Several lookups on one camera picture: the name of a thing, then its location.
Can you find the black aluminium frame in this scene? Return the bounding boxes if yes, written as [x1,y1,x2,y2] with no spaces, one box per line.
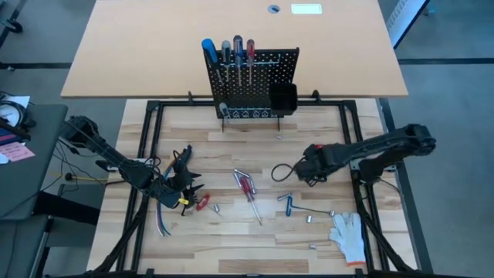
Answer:
[45,90,479,278]

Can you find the large red clear screwdriver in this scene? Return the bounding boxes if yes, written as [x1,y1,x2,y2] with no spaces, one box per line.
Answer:
[239,176,264,227]

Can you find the white work glove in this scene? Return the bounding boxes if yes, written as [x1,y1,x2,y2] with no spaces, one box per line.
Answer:
[328,211,367,267]

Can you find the black metal pegboard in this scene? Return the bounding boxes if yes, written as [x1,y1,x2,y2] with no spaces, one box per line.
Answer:
[203,47,301,133]

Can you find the silver mounting plate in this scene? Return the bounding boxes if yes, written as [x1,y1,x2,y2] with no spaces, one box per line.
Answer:
[348,156,398,174]

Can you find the large beige table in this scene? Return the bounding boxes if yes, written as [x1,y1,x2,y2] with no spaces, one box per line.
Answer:
[60,0,409,98]

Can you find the white rectangular plate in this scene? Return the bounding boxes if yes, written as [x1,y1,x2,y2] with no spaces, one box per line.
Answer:
[290,3,323,15]

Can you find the black coiled cable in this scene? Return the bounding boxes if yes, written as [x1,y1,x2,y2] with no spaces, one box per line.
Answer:
[0,99,39,142]

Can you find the grey handle screwdriver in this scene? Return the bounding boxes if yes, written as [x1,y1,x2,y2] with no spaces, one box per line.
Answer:
[221,39,232,83]

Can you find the pink paper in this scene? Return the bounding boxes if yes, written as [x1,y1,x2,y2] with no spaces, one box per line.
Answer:
[0,141,36,164]

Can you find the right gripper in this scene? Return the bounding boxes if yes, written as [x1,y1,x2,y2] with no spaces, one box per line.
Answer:
[295,143,345,187]

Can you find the grey desk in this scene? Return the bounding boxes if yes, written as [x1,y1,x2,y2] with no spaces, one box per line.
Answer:
[0,103,69,222]

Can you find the small red clear screwdriver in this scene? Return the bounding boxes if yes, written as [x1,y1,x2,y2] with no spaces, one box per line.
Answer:
[245,39,256,86]

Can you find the blue T-handle hex key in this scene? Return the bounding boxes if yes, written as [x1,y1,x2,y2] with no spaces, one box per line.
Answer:
[285,195,336,218]

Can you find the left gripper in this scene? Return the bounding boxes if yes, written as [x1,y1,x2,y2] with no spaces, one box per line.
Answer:
[152,165,206,209]

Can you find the blue clear handle screwdriver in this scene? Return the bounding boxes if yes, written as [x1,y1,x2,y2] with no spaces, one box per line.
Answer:
[232,34,245,87]

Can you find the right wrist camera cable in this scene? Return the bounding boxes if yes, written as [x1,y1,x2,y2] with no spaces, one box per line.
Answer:
[270,162,297,184]

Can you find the black caster wheel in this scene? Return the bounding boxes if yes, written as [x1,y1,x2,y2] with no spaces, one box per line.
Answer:
[0,17,24,35]

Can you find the white paper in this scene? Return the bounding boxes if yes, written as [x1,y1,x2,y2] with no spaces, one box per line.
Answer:
[0,95,32,129]

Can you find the black plastic bin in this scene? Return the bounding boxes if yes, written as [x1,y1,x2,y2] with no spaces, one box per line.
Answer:
[269,82,299,117]

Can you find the white perforated panel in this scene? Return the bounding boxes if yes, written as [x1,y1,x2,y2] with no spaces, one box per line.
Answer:
[385,0,432,50]

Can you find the blue cable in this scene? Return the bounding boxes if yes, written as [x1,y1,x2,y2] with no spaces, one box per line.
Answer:
[157,165,174,237]

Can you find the yellow cable with black plug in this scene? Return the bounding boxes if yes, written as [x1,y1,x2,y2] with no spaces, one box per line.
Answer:
[63,172,110,184]

